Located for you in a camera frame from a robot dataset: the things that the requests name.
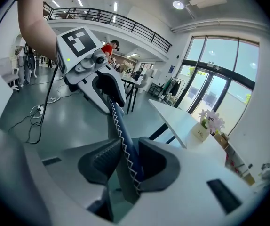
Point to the person's left forearm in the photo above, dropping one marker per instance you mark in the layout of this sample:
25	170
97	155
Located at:
32	22

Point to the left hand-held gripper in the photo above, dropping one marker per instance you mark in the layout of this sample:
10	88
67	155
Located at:
78	43

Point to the round ceiling lamp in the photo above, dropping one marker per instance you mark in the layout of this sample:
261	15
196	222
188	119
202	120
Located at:
178	5

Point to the clothes rack with garments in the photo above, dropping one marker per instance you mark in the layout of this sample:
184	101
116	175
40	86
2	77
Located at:
172	87

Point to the black framed glass door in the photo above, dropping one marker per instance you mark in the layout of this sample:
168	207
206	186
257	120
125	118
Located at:
210	83

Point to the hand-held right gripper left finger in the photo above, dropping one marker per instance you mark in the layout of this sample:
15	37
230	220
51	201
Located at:
69	171

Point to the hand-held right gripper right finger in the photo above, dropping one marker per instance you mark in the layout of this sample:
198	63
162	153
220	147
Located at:
186	192

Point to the black balcony railing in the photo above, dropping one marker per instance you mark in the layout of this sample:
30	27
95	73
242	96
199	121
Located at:
125	23

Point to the blue chair with white stitching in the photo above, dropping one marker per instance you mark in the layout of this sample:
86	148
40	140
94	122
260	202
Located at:
125	135

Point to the white pot with pale flowers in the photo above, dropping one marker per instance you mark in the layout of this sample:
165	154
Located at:
202	132

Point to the cardboard box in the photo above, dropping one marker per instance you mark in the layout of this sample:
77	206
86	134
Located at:
222	140

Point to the white flowers in vase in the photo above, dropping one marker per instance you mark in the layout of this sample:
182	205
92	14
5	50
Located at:
127	67

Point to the white table with black legs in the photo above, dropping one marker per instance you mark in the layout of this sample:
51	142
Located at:
130	80

